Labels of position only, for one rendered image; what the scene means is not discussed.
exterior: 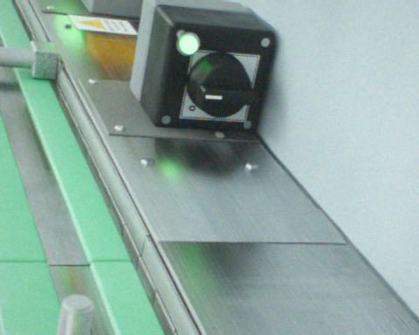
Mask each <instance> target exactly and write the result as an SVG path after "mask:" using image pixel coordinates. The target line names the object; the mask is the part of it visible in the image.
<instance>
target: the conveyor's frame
mask: <svg viewBox="0 0 419 335"><path fill-rule="evenodd" d="M18 1H19V3H20V6H21V9H22V11H23V12H24V14H25V16H26V18H27V19H28V23H29V25H30V27H31V29H32V31H33V32H34V34H35V36H36V38H37V41H41V42H50V43H54V44H55V46H56V47H57V51H58V54H59V56H60V57H61V58H62V60H63V62H64V64H65V69H61V70H60V74H58V71H57V76H56V80H57V81H58V83H59V87H60V88H61V90H62V92H63V94H64V95H65V98H66V101H67V103H68V105H69V106H70V108H71V109H72V112H73V116H74V118H75V119H76V121H77V122H78V123H79V128H80V130H81V132H82V133H83V134H84V136H85V138H86V142H87V144H88V146H89V147H90V149H91V151H92V154H93V157H94V158H95V160H96V161H97V162H98V167H99V169H100V171H101V173H102V174H103V175H104V179H105V180H106V184H107V185H108V187H109V190H110V191H111V193H112V195H113V197H114V200H115V202H116V204H117V206H118V207H119V209H120V212H121V214H122V217H123V218H124V220H125V222H126V225H127V227H128V228H129V230H130V232H131V234H132V238H133V239H134V241H135V243H136V245H137V248H138V250H139V252H140V253H141V255H142V259H143V261H144V262H145V264H146V265H147V267H148V272H149V273H150V275H151V277H152V278H153V281H154V283H155V286H156V288H157V290H158V292H159V294H160V296H161V298H162V300H163V303H164V305H165V307H166V309H167V310H168V314H169V316H170V317H171V319H172V321H173V323H174V327H175V328H176V330H177V332H178V333H179V335H419V325H418V323H417V322H416V321H415V320H414V319H413V318H412V317H411V316H410V315H409V313H408V312H406V311H405V309H404V308H403V306H402V305H400V304H399V303H398V300H397V299H396V298H394V296H393V295H392V294H391V293H390V291H388V289H387V288H386V287H385V286H384V285H383V283H382V282H381V281H380V280H379V278H377V277H376V275H375V274H374V273H373V272H372V271H371V270H370V269H369V267H368V266H366V265H365V264H364V262H363V261H362V259H360V258H359V256H358V255H357V254H356V253H355V252H354V250H353V249H352V248H351V247H349V245H347V242H346V241H344V237H343V235H342V234H341V232H340V231H339V230H338V229H337V228H336V226H335V225H334V224H333V223H331V221H330V219H329V218H327V217H326V215H325V213H324V212H322V211H321V209H317V208H316V207H315V206H314V205H313V203H312V202H311V201H310V200H309V199H308V198H307V197H306V195H305V194H304V193H303V192H302V191H301V189H300V188H299V187H298V186H297V185H296V184H295V182H294V181H293V180H292V179H291V178H290V176H289V175H288V174H287V173H286V172H285V170H284V169H283V168H282V167H281V166H279V164H278V163H277V162H276V161H275V160H274V159H273V157H272V156H271V155H270V154H269V153H268V151H267V150H266V149H265V148H264V147H263V145H262V144H261V143H249V142H235V141H206V140H178V139H163V138H149V137H134V136H120V135H108V134H107V132H106V129H105V128H104V127H103V124H102V123H101V121H100V119H99V117H98V116H97V113H96V112H95V110H94V108H93V106H92V105H91V101H90V100H89V98H88V97H87V95H86V94H85V91H84V89H83V87H82V85H81V84H80V82H79V81H78V78H90V79H109V80H119V81H130V82H131V75H132V70H133V66H134V57H135V47H136V43H137V38H138V33H139V28H140V22H132V21H127V20H119V19H110V18H96V17H81V16H74V15H61V14H53V13H45V12H41V11H40V8H39V7H38V4H37V3H36V1H35V0H18Z"/></svg>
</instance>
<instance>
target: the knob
mask: <svg viewBox="0 0 419 335"><path fill-rule="evenodd" d="M187 94H188V96H189V98H190V99H191V101H192V103H194V105H195V106H196V107H198V109H201V110H203V111H204V112H205V113H207V114H208V115H210V116H213V117H215V118H226V117H230V116H231V115H233V114H236V113H238V112H239V111H240V110H241V109H243V107H244V106H255V105H256V104H257V101H258V93H257V92H255V91H254V90H253V89H252V88H251V80H250V77H249V76H248V75H247V71H246V70H245V68H244V66H243V64H242V63H241V62H240V61H239V60H238V59H237V58H236V57H234V56H232V55H231V54H229V53H227V52H212V53H209V54H207V55H205V56H203V57H202V58H199V59H198V60H197V62H196V63H195V64H193V65H192V68H191V70H190V71H189V74H188V76H187Z"/></svg>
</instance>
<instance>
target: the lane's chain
mask: <svg viewBox="0 0 419 335"><path fill-rule="evenodd" d="M11 1H12V2H13V6H14V8H15V10H16V12H17V14H18V16H19V17H20V19H21V21H22V25H23V27H24V29H25V31H26V33H27V35H28V37H29V38H30V41H37V38H36V36H35V34H34V32H33V31H32V29H31V27H30V25H29V23H28V19H27V18H26V16H25V14H24V12H23V11H22V9H21V6H20V3H19V1H18V0H11ZM48 80H49V79H48ZM49 82H50V83H51V85H52V88H53V91H54V93H55V95H56V97H57V99H58V101H59V104H60V106H61V108H62V110H63V112H64V114H65V116H66V118H67V122H68V123H69V125H70V127H71V129H72V131H73V134H74V136H75V138H76V141H77V142H78V143H79V147H80V150H81V152H82V153H83V155H84V156H85V158H86V162H87V164H88V167H89V168H90V169H91V171H92V175H93V178H94V179H95V180H96V182H97V185H98V188H99V190H100V192H101V194H102V195H103V197H104V201H105V203H106V205H107V206H108V208H109V212H110V214H111V216H112V218H113V220H114V223H115V225H116V227H117V229H118V231H119V232H120V237H121V239H122V240H123V242H124V244H125V245H126V249H127V251H128V253H129V255H130V256H131V263H133V264H134V267H135V268H136V271H137V274H138V275H139V277H140V279H141V283H142V285H143V286H144V288H145V291H146V292H147V295H148V297H149V300H150V302H151V303H152V306H153V309H154V310H155V313H156V315H157V318H158V320H159V321H160V323H161V327H162V329H163V331H164V333H165V335H179V333H178V332H177V330H176V328H175V327H174V323H173V321H172V319H171V317H170V316H169V314H168V310H167V309H166V307H165V305H164V303H163V300H162V298H161V296H160V294H159V292H158V290H157V288H156V286H155V283H154V281H153V278H152V277H151V275H150V273H149V272H148V267H147V265H146V264H145V262H144V261H143V259H142V255H141V253H140V251H139V250H138V248H137V245H136V243H135V241H134V239H133V238H132V234H131V232H130V230H129V228H128V227H127V225H126V222H125V220H124V218H123V217H122V214H121V212H120V209H119V207H118V206H117V204H116V202H115V200H114V197H113V195H112V193H111V191H110V190H109V187H108V185H107V184H106V180H105V179H104V175H103V174H102V173H101V171H100V169H99V167H98V162H97V161H96V160H95V158H94V157H93V154H92V151H91V149H90V147H89V146H88V144H87V142H86V138H85V136H84V134H83V133H82V132H81V130H80V128H79V123H78V122H77V121H76V119H75V118H74V116H73V112H72V109H71V108H70V106H69V105H68V103H67V101H66V98H65V95H64V94H63V92H62V90H61V88H60V87H59V83H58V81H57V80H56V79H55V80H49Z"/></svg>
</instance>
